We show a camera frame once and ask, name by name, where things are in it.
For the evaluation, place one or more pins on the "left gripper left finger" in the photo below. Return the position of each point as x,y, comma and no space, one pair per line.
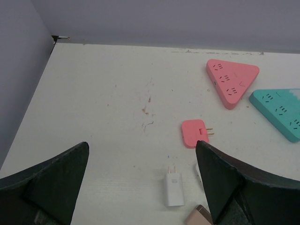
46,193

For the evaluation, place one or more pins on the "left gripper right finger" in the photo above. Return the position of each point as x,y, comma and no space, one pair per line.
240,194

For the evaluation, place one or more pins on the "beige pink charger plug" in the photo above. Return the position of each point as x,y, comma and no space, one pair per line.
199,216

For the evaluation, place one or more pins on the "white plug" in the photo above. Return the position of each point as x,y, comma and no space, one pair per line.
198,173

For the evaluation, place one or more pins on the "white square charger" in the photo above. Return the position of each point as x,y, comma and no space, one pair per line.
173,189

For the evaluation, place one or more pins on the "teal triangular socket adapter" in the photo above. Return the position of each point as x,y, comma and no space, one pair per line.
281,107

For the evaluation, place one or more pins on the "pink triangular socket adapter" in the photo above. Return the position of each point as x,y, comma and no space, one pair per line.
231,79

